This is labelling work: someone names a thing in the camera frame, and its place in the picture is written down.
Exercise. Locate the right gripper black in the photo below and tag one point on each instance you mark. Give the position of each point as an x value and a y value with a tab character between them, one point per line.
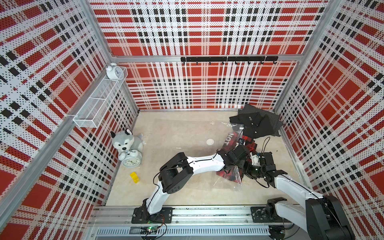
247	166

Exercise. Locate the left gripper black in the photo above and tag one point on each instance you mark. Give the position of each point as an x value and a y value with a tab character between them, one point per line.
241	164

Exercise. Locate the red black plaid shirt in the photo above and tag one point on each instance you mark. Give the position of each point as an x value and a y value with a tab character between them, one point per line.
233	140

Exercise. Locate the clear vacuum bag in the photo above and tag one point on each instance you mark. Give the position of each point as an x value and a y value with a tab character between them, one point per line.
228	167

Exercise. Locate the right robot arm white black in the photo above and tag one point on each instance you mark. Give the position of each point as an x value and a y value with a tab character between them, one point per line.
322	217

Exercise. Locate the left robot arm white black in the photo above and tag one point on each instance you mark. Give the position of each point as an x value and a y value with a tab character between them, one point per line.
175	173

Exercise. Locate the yellow small block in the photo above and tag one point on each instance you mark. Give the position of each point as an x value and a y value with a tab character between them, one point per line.
135	177

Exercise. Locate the white alarm clock on table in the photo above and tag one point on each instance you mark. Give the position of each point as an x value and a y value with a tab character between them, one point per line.
132	159

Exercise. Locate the husky plush toy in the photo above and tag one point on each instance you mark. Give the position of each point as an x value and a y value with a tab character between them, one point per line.
125	141

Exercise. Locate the small circuit board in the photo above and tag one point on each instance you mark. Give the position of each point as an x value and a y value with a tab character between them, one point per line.
143	230

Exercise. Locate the white alarm clock on shelf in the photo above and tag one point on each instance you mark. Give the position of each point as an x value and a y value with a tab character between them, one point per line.
114	72

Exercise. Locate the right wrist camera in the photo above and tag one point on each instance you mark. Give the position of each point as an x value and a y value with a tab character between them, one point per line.
255	160

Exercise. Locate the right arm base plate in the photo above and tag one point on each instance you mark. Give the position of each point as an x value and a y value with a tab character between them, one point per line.
259	215

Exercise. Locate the black hook rail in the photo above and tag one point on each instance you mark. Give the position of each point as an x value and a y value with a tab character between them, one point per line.
229	59

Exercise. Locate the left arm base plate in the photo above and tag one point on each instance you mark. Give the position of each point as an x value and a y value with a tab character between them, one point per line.
140	216

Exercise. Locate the aluminium mounting rail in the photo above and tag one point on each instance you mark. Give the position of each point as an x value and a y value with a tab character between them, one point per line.
205	215

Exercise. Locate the white wire shelf basket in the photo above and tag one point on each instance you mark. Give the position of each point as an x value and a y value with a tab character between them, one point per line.
93	111

